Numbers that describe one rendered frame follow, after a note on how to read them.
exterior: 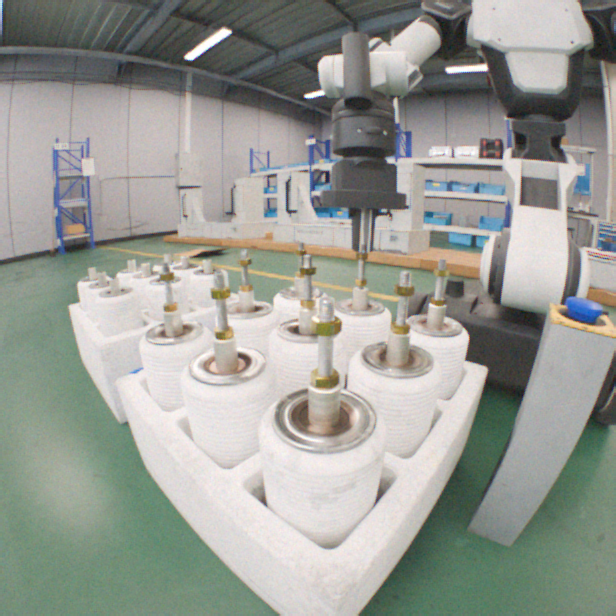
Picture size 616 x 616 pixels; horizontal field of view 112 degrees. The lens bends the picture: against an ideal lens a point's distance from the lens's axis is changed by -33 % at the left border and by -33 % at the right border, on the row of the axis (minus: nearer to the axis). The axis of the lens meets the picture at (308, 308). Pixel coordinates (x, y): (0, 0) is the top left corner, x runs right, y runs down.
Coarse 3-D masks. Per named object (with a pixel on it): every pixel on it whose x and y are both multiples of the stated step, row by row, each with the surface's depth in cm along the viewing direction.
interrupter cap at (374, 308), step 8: (336, 304) 46; (344, 304) 46; (352, 304) 47; (368, 304) 47; (376, 304) 46; (344, 312) 43; (352, 312) 42; (360, 312) 43; (368, 312) 43; (376, 312) 42
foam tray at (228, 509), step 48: (144, 384) 39; (480, 384) 37; (144, 432) 32; (432, 432) 29; (192, 480) 23; (240, 480) 23; (384, 480) 25; (432, 480) 24; (240, 528) 19; (288, 528) 19; (384, 528) 19; (240, 576) 26; (288, 576) 16; (336, 576) 15; (384, 576) 24
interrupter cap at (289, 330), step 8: (288, 320) 39; (296, 320) 40; (280, 328) 37; (288, 328) 37; (296, 328) 38; (280, 336) 35; (288, 336) 35; (296, 336) 35; (304, 336) 35; (312, 336) 35; (336, 336) 35
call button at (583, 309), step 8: (568, 304) 23; (576, 304) 22; (584, 304) 21; (592, 304) 21; (568, 312) 23; (576, 312) 22; (584, 312) 21; (592, 312) 20; (600, 312) 20; (584, 320) 21; (592, 320) 21
